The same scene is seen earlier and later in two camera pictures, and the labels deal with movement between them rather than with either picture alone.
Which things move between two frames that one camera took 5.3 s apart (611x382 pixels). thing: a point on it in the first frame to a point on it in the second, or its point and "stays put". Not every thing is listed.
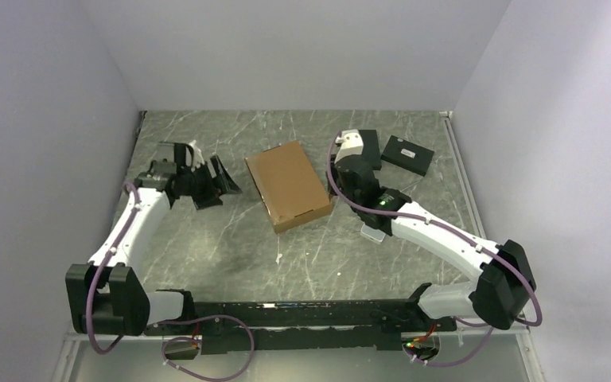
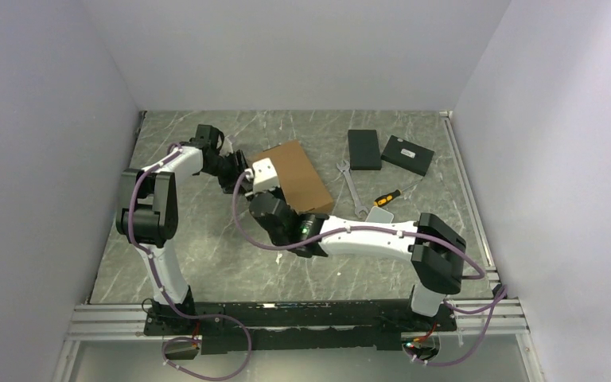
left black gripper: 225,184 to 228,185
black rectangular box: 371,148 stays put
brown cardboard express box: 289,188 stays put
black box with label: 407,155 stays put
